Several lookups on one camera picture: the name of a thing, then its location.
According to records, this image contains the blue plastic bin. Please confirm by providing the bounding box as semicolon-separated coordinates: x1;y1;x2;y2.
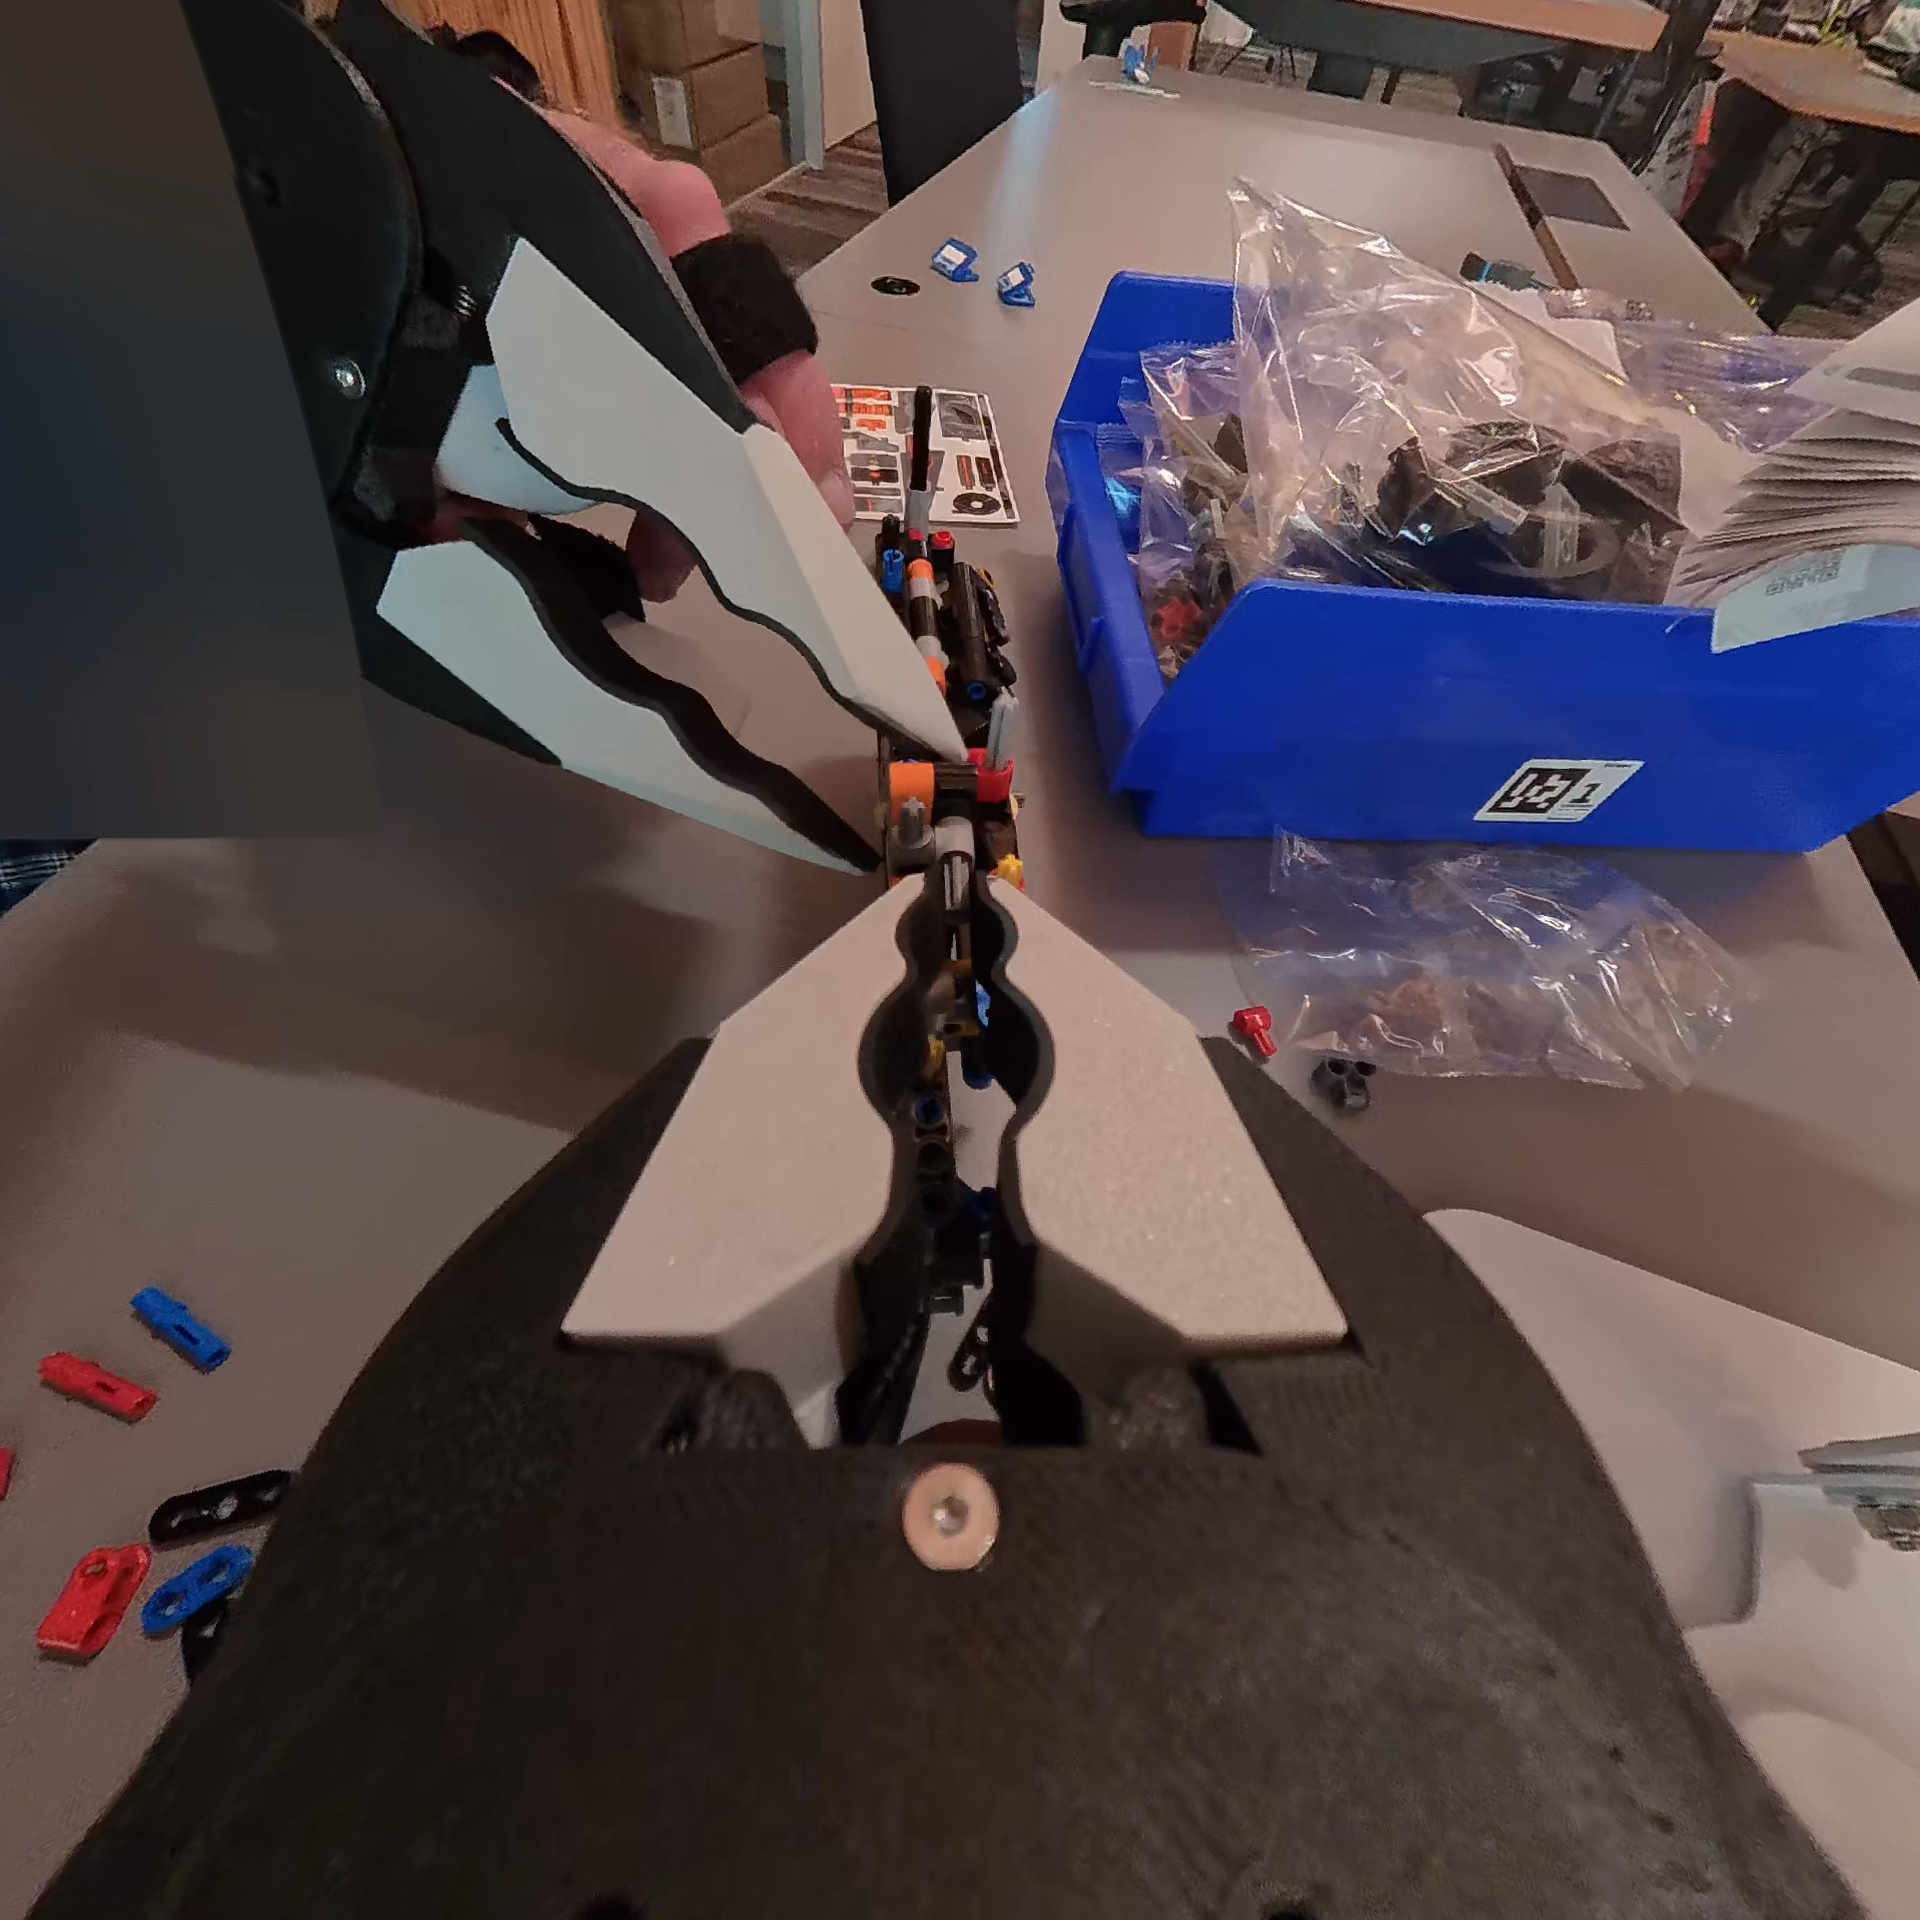
1048;270;1920;856

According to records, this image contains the red long lego pin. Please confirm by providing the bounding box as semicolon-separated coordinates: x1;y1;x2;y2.
36;1351;159;1424

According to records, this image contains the white book stand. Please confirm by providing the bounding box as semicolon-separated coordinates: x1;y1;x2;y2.
1422;1206;1920;1920

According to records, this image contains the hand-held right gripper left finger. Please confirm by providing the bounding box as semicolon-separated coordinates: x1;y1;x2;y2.
559;873;935;1449

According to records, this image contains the sticker sheet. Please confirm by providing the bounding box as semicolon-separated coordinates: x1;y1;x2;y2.
830;382;1022;527

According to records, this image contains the red lego block with hole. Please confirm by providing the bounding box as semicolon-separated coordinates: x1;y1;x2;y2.
35;1544;152;1657

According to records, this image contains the blue thin lego liftarm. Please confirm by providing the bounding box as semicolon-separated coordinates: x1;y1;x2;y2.
142;1544;256;1633

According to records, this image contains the blue long lego pin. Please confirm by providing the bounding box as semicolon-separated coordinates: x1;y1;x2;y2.
129;1285;233;1369

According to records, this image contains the person's left hand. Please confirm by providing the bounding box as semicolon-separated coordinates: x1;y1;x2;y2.
575;111;863;605

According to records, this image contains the black chair back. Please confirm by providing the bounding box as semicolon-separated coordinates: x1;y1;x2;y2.
860;0;1023;207

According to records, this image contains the crumpled clear plastic bag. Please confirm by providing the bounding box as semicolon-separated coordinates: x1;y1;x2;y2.
1222;824;1757;1088

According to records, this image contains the wooden office desk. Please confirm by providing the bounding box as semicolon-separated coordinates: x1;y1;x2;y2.
1709;29;1920;137
1327;0;1672;55

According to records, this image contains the instruction booklet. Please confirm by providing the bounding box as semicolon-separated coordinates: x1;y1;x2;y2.
1670;336;1920;653

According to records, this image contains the dark table cable flap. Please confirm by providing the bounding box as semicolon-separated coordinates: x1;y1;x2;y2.
1847;815;1920;939
1516;162;1633;231

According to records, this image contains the cardboard box stack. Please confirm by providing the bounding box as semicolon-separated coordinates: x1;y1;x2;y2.
608;0;769;203

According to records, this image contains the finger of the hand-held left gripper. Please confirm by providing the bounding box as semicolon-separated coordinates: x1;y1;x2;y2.
372;517;888;874
435;234;971;761

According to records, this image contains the lego car chassis model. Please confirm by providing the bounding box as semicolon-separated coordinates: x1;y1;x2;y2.
865;384;1052;1442

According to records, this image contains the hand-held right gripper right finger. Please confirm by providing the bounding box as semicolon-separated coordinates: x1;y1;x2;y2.
977;873;1352;1449

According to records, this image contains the pile of clear parts bags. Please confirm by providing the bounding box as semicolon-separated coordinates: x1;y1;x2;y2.
1131;175;1847;633

